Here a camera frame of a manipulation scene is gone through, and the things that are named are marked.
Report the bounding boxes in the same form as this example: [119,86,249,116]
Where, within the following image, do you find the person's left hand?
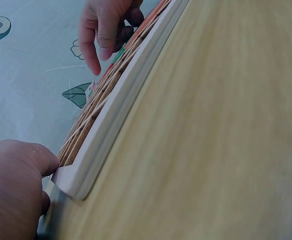
[0,139,61,240]

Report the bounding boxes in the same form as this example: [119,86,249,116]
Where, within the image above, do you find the pale wooden tray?
[51,0,190,201]

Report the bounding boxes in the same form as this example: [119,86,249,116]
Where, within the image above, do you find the row of wooden tiles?
[57,0,173,168]

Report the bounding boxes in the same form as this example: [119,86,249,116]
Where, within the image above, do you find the person's right hand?
[78,0,145,77]

